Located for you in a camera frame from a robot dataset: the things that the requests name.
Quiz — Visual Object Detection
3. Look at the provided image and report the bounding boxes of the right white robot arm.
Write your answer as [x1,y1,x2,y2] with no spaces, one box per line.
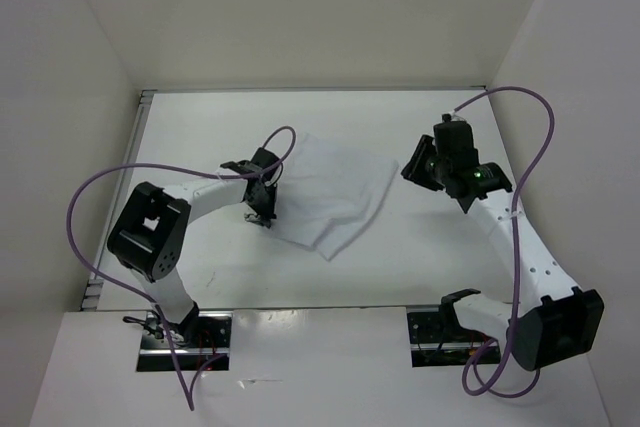
[401,114,604,371]

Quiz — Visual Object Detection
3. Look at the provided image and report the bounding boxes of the white skirt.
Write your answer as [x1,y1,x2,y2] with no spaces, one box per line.
[271,133,399,261]

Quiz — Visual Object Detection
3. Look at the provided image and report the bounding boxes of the purple cable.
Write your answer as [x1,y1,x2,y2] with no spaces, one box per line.
[67,126,297,412]
[460,86,556,398]

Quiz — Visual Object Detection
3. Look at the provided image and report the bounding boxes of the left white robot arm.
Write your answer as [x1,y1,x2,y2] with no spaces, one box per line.
[107,147,282,347]

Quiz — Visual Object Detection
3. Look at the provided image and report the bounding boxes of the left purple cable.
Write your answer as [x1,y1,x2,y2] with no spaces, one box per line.
[67,126,297,412]

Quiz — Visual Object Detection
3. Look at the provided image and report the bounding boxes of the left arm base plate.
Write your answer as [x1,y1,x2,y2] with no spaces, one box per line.
[123,311,233,373]

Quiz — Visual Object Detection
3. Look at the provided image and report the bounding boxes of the aluminium table edge rail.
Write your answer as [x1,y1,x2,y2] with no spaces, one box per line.
[80,89,157,312]

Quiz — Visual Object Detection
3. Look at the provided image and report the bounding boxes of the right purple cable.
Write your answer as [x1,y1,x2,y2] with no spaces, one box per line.
[460,86,556,398]

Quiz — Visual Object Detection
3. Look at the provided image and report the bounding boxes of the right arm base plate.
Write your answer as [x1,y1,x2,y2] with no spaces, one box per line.
[406,307,489,368]

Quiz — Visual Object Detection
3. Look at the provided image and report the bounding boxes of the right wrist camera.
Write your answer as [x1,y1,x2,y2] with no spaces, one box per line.
[441,111,467,123]

